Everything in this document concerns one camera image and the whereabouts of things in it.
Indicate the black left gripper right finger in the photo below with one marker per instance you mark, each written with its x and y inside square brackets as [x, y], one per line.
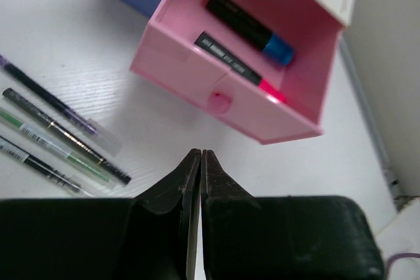
[286, 237]

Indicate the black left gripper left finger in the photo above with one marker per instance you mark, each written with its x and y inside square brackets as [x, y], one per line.
[150, 236]

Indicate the purple gel pen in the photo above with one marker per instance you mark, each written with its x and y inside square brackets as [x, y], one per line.
[98, 134]

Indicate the green gel pen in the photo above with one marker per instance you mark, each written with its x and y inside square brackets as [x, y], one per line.
[56, 147]

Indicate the black gel pen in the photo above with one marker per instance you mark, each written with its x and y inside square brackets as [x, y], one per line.
[57, 178]

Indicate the pink drawer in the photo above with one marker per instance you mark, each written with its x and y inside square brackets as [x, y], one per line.
[168, 57]

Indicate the pink highlighter marker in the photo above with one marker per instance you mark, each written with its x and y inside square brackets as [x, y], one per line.
[215, 49]

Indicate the black gold pen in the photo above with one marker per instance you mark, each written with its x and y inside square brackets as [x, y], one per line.
[65, 135]

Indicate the blue highlighter marker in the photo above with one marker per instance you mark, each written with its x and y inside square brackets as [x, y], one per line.
[249, 28]

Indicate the aluminium rail right side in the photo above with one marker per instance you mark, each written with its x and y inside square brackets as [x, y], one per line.
[374, 133]

